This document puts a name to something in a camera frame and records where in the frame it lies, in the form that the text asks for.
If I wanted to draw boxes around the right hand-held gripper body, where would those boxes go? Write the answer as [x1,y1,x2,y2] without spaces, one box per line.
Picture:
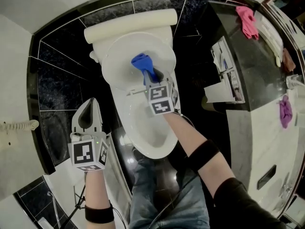
[144,79,181,115]

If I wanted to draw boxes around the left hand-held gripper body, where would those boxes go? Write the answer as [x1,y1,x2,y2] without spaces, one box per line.
[68,129,112,172]

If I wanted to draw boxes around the blue cleaning cloth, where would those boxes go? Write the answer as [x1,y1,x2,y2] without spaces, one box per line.
[131,53,159,86]

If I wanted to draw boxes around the white toilet lid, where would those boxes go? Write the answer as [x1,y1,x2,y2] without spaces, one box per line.
[101,31,177,92]

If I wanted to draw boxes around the person's right forearm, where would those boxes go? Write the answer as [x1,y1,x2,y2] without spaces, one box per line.
[163,112,235,198]

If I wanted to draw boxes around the person's left forearm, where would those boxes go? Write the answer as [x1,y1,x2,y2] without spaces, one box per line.
[83,169,115,229]

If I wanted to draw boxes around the white ceramic toilet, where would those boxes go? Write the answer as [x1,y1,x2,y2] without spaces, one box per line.
[89,24,182,159]

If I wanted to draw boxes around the chrome toilet paper holder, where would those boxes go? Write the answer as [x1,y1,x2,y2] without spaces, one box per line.
[204,36,246,104]

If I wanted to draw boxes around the white bathtub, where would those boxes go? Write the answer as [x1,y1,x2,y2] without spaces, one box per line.
[44,132,133,229]

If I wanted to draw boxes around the beige waste bin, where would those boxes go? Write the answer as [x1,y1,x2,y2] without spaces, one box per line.
[201,96,226,114]

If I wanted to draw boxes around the person's left shoe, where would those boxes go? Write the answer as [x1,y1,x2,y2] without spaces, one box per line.
[132,148,146,162]

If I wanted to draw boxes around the black light stand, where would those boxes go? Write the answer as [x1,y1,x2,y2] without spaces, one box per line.
[56,185,86,229]

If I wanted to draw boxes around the chrome grab bar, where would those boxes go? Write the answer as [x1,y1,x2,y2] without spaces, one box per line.
[47,191,61,229]

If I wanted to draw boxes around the person's blue jeans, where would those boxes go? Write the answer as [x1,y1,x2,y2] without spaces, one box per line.
[128,157,212,229]

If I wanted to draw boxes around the white soap tray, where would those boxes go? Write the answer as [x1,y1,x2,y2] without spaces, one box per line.
[38,217,52,229]

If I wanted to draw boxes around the pink cloth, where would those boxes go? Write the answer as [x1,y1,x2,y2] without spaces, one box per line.
[235,5,260,40]

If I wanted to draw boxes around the marble vanity counter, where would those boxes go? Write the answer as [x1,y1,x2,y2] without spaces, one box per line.
[202,1,305,219]

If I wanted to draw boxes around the purple cloth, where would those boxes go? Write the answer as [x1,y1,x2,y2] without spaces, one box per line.
[278,94,293,129]

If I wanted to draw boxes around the clear drinking glass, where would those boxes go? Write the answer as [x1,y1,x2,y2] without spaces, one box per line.
[285,74,305,90]

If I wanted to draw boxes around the person's black jacket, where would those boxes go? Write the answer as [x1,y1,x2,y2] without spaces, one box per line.
[213,177,286,229]

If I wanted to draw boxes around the beige wall telephone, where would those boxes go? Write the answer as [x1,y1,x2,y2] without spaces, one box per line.
[0,119,40,150]

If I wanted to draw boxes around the wood-framed wall mirror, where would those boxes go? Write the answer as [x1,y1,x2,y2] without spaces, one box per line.
[262,0,305,69]

